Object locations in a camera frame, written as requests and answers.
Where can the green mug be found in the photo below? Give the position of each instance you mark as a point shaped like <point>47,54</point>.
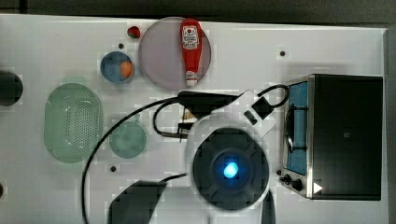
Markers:
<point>130,139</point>

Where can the red ketchup bottle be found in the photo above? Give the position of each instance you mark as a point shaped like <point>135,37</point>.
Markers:
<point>191,48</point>

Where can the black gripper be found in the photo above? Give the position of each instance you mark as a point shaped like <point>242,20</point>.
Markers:
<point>201,104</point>

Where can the red strawberry toy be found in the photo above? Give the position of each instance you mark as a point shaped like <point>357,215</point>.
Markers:
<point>134,32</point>

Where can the pink round plate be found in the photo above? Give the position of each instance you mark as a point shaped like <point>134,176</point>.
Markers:
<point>161,56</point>

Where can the green perforated colander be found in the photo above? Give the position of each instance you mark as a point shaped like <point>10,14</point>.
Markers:
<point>73,123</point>

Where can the peeled plush banana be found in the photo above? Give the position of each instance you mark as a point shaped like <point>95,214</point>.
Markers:
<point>187,116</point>

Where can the silver toaster oven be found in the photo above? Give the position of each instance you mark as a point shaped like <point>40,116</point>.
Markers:
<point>333,137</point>

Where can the orange ball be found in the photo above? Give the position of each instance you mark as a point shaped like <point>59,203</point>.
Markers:
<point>126,69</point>

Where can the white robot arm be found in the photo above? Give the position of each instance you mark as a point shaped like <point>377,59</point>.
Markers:
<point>227,160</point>

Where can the blue bowl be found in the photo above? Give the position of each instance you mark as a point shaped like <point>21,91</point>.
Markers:
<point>110,67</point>

